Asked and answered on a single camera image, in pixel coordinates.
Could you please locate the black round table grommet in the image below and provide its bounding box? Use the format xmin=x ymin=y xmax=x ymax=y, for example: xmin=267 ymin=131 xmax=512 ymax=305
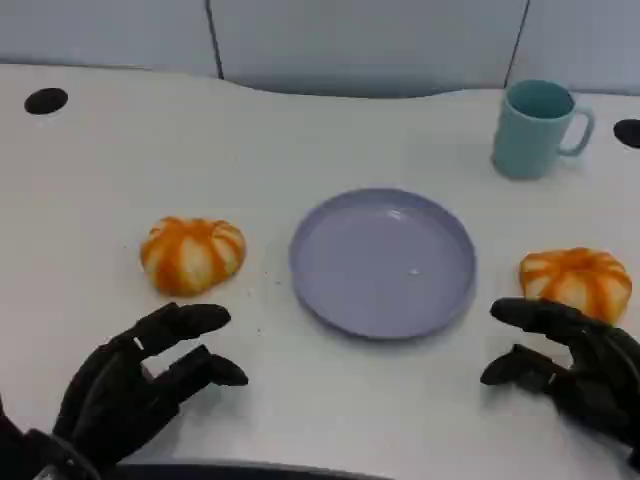
xmin=23 ymin=87 xmax=69 ymax=116
xmin=612 ymin=118 xmax=640 ymax=148

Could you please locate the pale green mug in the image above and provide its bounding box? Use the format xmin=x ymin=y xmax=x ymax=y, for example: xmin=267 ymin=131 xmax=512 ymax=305
xmin=491 ymin=79 xmax=596 ymax=180

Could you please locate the orange white toy bread roll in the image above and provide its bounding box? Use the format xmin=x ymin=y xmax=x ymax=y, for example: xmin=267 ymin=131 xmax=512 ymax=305
xmin=518 ymin=247 xmax=633 ymax=324
xmin=139 ymin=215 xmax=247 ymax=297

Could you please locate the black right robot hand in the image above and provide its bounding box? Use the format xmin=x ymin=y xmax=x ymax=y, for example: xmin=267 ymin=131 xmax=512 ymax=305
xmin=479 ymin=297 xmax=640 ymax=471

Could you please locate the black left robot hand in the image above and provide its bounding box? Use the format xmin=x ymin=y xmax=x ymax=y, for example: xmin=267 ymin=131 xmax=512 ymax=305
xmin=52 ymin=302 xmax=250 ymax=471

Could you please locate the lilac plate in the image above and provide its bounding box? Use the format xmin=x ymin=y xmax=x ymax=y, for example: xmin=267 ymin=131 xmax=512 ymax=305
xmin=288 ymin=188 xmax=477 ymax=342

